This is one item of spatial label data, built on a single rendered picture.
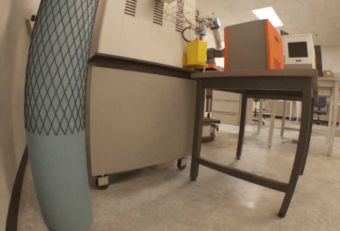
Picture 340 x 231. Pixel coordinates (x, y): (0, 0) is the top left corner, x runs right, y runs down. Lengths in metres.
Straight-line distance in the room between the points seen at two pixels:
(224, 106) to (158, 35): 1.83
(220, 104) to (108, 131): 2.07
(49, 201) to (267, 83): 1.03
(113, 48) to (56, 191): 0.70
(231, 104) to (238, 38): 1.45
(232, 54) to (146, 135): 0.82
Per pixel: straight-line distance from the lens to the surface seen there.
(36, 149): 0.61
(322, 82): 2.26
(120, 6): 1.00
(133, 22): 1.00
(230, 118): 2.59
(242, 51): 1.26
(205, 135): 2.16
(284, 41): 2.39
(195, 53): 1.10
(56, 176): 0.61
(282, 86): 0.83
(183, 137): 1.18
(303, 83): 0.81
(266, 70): 0.83
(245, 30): 1.30
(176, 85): 1.08
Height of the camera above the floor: 0.55
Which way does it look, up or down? 2 degrees down
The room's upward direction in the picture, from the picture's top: 3 degrees clockwise
